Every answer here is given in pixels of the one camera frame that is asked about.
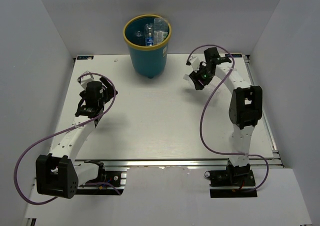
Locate clear unlabelled bottle white cap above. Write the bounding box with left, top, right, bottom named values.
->
left=183, top=74, right=194, bottom=87

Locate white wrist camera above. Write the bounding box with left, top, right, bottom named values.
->
left=76, top=71, right=94, bottom=90
left=186, top=56, right=201, bottom=71

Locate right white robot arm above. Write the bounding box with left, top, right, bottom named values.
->
left=184, top=45, right=263, bottom=186

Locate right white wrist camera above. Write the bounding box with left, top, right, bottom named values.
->
left=186, top=56, right=201, bottom=71

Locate aluminium front rail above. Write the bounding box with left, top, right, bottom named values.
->
left=46, top=157, right=283, bottom=169

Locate aluminium right side rail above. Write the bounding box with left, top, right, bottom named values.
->
left=243, top=55, right=279, bottom=153

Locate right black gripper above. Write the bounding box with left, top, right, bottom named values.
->
left=188, top=63, right=214, bottom=90

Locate right blue table sticker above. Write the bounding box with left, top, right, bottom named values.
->
left=225, top=53, right=243, bottom=58

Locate teal bin with yellow rim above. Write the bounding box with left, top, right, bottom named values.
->
left=122, top=14, right=172, bottom=78

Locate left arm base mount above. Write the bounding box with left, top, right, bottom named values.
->
left=74, top=161, right=127, bottom=196

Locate aluminium rail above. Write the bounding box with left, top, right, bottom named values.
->
left=46, top=157, right=283, bottom=169
left=243, top=55, right=279, bottom=153

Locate clear bottle blue label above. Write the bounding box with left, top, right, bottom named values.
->
left=134, top=31, right=144, bottom=37
left=144, top=23, right=154, bottom=46

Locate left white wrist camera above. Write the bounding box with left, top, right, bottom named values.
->
left=76, top=71, right=94, bottom=90

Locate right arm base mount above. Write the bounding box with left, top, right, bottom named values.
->
left=204, top=164, right=258, bottom=199

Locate clear bottle green white label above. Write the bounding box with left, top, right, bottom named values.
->
left=153, top=17, right=169, bottom=45

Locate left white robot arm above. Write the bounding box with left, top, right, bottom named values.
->
left=35, top=73, right=118, bottom=199

